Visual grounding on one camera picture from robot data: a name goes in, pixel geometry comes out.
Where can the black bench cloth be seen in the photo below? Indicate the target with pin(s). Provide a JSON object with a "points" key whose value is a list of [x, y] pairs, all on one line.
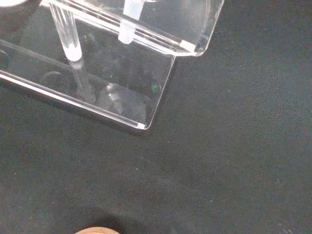
{"points": [[219, 146]]}

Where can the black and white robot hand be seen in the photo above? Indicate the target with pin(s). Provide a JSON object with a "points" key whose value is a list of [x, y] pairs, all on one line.
{"points": [[9, 2]]}

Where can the clear acrylic funnel stand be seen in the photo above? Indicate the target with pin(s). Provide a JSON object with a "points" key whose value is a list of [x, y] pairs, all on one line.
{"points": [[126, 97]]}

